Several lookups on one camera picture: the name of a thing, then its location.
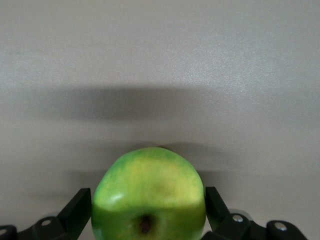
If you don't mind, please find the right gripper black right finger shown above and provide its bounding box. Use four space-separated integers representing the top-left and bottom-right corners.
201 186 307 240

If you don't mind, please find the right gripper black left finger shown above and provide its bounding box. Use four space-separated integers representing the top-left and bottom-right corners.
0 187 92 240

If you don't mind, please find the green apple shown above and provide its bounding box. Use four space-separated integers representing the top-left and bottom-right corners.
90 146 207 240

